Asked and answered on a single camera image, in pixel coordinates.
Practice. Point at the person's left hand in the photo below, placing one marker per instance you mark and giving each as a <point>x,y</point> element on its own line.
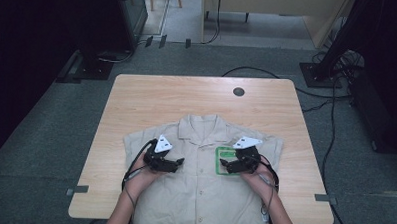
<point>140,178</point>

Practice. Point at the person's right hand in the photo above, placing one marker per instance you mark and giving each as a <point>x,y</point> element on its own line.
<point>259,182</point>

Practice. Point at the black square stand base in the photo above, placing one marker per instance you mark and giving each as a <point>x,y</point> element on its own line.
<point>94,70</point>
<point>316,76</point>

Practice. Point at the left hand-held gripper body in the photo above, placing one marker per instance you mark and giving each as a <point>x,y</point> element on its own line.
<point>154,162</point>

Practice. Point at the grey tape strip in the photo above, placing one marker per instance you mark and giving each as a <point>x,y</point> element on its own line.
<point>325,198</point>
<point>78,189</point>

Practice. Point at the black floor tape strip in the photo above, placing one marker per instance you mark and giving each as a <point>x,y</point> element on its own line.
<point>188,43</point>

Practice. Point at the dark glass cabinet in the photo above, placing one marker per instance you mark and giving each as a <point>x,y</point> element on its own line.
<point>133,13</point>

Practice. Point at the beige wooden cabinet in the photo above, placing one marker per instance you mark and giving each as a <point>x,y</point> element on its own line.
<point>277,3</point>

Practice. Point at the beige short-sleeved shirt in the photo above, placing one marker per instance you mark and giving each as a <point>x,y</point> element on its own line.
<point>200,188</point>

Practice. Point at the dark curtain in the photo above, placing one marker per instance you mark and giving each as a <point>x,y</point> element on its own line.
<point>31,52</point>

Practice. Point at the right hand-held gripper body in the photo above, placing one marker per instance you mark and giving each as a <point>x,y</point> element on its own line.
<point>248,160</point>

